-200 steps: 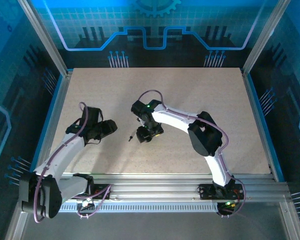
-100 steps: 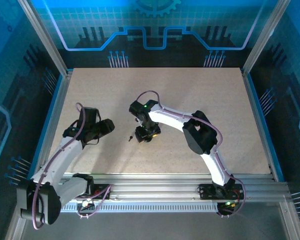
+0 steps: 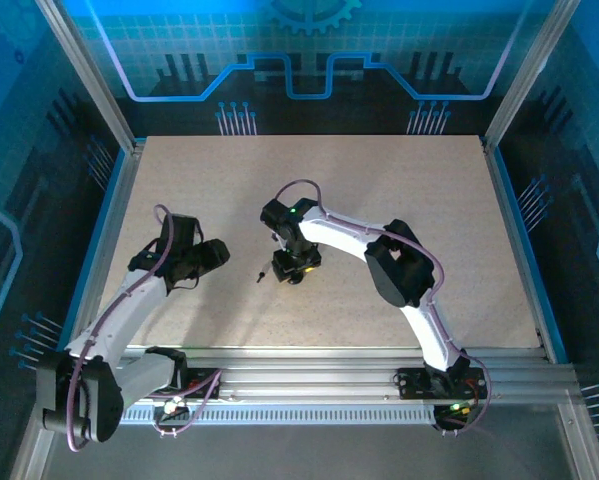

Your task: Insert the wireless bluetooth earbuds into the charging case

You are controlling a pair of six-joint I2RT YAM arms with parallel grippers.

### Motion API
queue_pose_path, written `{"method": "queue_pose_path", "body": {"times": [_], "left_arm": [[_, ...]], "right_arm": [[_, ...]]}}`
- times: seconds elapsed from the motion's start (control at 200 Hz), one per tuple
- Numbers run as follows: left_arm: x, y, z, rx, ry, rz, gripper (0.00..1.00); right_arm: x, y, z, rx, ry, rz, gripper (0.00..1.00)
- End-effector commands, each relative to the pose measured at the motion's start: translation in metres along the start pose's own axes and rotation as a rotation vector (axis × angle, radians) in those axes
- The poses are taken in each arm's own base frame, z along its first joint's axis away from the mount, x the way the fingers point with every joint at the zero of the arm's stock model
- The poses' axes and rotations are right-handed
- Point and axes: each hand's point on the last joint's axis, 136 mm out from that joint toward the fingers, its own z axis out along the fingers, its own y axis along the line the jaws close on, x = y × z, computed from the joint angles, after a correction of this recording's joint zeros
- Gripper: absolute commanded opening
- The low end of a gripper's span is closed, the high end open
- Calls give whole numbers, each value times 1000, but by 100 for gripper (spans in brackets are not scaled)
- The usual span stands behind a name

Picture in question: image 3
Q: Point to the aluminium side rail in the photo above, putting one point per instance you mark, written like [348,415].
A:
[122,200]
[502,200]

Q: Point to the wide aluminium mounting beam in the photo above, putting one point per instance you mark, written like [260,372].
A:
[304,370]

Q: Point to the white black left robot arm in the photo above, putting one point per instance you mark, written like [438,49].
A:
[119,310]

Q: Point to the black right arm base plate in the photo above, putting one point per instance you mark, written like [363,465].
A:
[409,382]

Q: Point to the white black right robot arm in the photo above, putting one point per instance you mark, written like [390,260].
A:
[339,235]

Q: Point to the blue table edge strip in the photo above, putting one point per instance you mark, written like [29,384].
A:
[513,200]
[110,200]

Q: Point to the aluminium frame post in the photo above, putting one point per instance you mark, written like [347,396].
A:
[525,75]
[91,75]

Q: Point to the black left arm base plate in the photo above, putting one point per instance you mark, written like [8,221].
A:
[204,382]

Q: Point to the small controller board with LEDs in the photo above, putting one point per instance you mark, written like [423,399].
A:
[171,406]
[456,407]

